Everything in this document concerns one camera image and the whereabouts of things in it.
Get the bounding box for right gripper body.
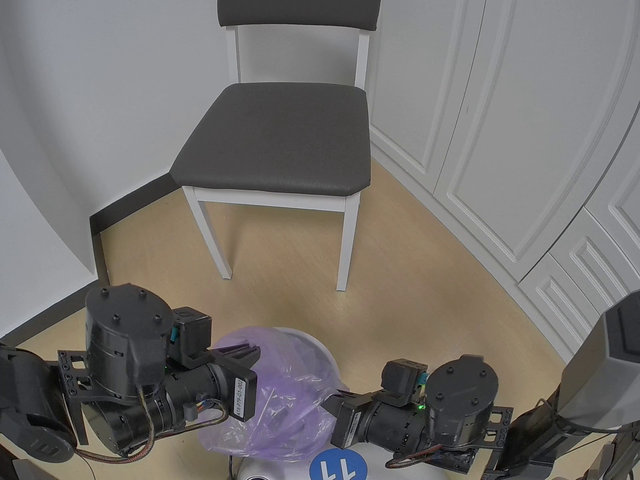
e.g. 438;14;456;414
332;398;432;454

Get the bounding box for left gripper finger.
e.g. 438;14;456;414
215;343;262;370

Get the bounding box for white trash bin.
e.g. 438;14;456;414
270;326;342;386

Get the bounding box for purple plastic bag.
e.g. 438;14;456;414
197;325;352;457

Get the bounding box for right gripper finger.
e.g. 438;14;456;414
320;388;373;412

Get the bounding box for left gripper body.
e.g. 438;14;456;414
164;362;259;429

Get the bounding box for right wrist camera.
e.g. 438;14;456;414
381;359;430;405

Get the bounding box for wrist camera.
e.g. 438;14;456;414
381;359;430;405
170;307;215;370

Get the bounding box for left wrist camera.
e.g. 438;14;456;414
170;307;215;370

